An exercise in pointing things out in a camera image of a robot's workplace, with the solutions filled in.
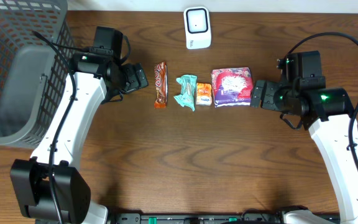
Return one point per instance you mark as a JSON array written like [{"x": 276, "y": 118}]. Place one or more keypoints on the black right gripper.
[{"x": 267, "y": 99}]

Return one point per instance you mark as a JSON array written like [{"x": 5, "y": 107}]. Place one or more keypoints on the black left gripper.
[{"x": 137, "y": 78}]

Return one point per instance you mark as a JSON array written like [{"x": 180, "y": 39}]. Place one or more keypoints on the orange brown chocolate bar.
[{"x": 160, "y": 72}]

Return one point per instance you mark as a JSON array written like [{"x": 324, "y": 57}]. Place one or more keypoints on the red purple snack packet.
[{"x": 232, "y": 86}]

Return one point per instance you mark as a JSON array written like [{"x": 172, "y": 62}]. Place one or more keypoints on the teal wrapper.
[{"x": 187, "y": 95}]

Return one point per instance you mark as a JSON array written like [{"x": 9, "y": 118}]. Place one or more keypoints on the small orange snack packet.
[{"x": 204, "y": 94}]

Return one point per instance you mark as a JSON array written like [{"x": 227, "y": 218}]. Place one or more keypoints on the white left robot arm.
[{"x": 49, "y": 187}]

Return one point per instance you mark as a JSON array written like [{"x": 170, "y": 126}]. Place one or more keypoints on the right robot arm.
[{"x": 327, "y": 115}]

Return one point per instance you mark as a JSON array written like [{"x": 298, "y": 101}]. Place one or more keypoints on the white barcode scanner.
[{"x": 197, "y": 28}]

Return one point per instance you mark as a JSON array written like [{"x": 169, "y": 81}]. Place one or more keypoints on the dark grey plastic basket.
[{"x": 35, "y": 42}]

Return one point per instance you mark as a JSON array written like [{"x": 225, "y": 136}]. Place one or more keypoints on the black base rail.
[{"x": 246, "y": 217}]

